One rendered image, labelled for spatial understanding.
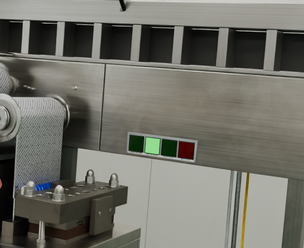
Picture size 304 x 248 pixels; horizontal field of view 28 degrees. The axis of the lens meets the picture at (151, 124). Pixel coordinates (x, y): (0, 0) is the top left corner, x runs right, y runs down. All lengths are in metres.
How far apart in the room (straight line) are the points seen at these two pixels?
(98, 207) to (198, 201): 2.64
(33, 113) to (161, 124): 0.41
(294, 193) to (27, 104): 0.89
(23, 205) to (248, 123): 0.71
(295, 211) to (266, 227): 2.34
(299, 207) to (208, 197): 2.49
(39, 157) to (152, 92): 0.42
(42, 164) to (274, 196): 2.57
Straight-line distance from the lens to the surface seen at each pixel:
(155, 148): 2.01
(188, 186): 4.54
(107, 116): 2.10
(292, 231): 2.07
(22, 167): 1.94
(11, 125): 1.90
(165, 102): 2.00
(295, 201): 2.05
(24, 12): 2.32
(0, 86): 2.19
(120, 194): 2.08
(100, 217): 1.95
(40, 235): 1.88
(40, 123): 1.99
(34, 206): 1.84
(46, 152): 2.03
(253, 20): 1.91
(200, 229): 4.56
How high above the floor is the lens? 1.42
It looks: 5 degrees down
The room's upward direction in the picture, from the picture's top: 4 degrees clockwise
